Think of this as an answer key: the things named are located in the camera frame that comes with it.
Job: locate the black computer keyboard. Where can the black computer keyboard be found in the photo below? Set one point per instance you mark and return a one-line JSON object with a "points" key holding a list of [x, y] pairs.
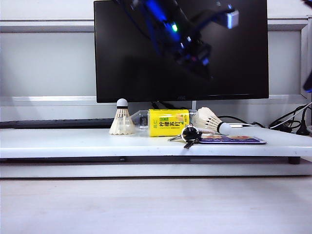
{"points": [[61, 123]]}

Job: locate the white feather shuttlecock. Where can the white feather shuttlecock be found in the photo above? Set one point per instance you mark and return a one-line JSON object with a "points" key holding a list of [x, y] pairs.
{"points": [[122, 122], [209, 119]]}

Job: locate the clear bottle with yellow label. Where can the clear bottle with yellow label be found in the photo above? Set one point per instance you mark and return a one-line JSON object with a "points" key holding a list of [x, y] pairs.
{"points": [[165, 124]]}

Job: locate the purple printed card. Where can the purple printed card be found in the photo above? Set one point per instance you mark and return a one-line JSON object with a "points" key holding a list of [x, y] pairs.
{"points": [[234, 140]]}

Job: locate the white raised desk board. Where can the white raised desk board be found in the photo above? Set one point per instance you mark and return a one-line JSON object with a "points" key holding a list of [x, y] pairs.
{"points": [[73, 143]]}

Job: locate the black AOC computer monitor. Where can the black AOC computer monitor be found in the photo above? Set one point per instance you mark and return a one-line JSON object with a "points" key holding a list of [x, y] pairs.
{"points": [[146, 61]]}

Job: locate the bunch of keys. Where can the bunch of keys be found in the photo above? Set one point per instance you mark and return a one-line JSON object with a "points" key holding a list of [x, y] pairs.
{"points": [[190, 134]]}

